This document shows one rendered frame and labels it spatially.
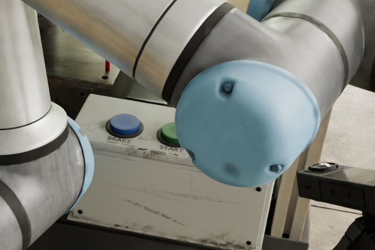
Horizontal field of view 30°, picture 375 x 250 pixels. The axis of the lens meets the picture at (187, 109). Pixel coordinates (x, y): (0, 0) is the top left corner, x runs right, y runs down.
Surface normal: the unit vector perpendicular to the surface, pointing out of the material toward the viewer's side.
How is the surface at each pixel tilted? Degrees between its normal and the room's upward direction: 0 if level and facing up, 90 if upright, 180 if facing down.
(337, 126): 0
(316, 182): 88
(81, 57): 0
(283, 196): 90
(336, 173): 30
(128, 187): 90
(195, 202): 90
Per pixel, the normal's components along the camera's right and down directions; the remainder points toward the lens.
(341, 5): 0.43, -0.64
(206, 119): -0.47, 0.45
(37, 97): 0.84, 0.23
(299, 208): -0.17, 0.53
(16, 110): 0.39, 0.44
